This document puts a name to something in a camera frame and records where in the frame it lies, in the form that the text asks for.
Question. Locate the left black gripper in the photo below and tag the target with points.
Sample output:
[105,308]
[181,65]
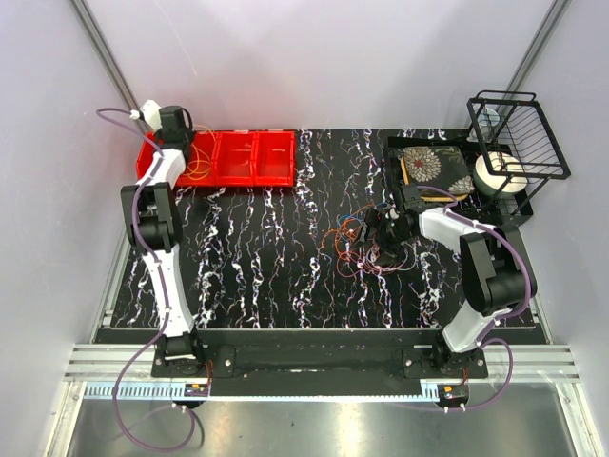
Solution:
[190,135]

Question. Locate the black wire dish rack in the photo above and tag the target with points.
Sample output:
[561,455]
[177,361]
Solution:
[524,132]

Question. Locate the red storage bin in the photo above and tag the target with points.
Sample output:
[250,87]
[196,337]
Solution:
[200,170]
[145,162]
[275,158]
[234,157]

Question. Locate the glass cup in rack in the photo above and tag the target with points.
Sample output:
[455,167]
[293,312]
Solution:
[488,119]

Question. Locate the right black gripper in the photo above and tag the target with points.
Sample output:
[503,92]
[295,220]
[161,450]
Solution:
[392,253]

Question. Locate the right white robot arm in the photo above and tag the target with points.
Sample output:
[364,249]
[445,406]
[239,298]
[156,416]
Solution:
[497,278]

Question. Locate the white green bowl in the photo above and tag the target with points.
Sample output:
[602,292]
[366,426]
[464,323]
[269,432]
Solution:
[504,175]

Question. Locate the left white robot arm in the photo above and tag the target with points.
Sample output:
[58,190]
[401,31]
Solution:
[155,229]

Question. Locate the floral square plate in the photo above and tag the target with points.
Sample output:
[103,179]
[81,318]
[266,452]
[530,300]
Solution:
[440,167]

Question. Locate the aluminium frame rail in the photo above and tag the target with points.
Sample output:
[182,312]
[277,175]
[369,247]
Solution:
[98,362]

